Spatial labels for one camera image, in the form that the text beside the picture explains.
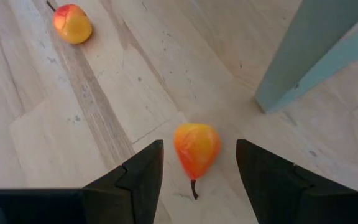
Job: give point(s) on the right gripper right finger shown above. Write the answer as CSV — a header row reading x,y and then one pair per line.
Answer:
x,y
275,186

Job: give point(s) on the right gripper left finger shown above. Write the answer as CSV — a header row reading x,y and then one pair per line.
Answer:
x,y
135,186

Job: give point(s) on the yellow orange toy pear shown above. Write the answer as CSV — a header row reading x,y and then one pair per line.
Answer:
x,y
73,25
197,146

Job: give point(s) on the pale green perforated metal shelf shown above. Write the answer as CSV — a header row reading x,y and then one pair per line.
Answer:
x,y
306,46

